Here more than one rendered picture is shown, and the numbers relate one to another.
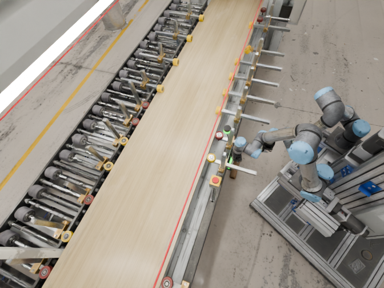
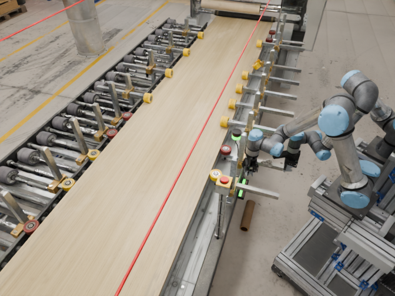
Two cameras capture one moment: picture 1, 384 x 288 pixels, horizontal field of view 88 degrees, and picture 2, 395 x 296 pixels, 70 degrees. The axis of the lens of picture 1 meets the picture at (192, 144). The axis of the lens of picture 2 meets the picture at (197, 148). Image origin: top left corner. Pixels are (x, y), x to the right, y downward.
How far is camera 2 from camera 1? 0.52 m
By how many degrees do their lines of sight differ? 18
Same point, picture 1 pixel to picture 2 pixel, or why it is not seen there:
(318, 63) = not seen: hidden behind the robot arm
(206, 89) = (207, 101)
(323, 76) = not seen: hidden behind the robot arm
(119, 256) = not seen: outside the picture
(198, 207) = (197, 250)
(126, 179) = (91, 199)
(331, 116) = (364, 98)
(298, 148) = (329, 111)
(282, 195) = (317, 248)
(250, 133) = (265, 172)
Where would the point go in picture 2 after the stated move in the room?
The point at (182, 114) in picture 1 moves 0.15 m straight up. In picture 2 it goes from (175, 125) to (174, 110)
